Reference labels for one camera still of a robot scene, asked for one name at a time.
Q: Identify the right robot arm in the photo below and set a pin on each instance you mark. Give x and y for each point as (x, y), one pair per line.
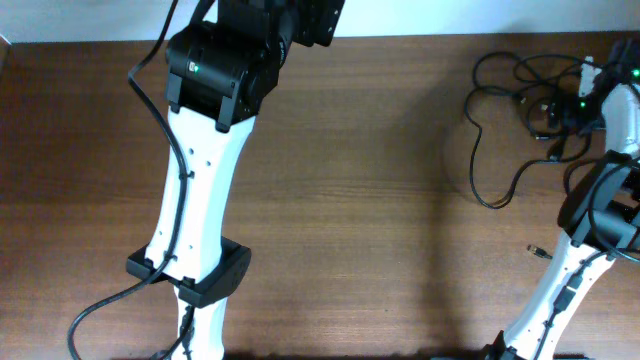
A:
(617, 91)

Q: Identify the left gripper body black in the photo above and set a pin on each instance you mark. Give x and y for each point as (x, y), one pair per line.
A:
(306, 22)

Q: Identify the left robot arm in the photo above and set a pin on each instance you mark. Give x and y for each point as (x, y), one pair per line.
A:
(221, 66)

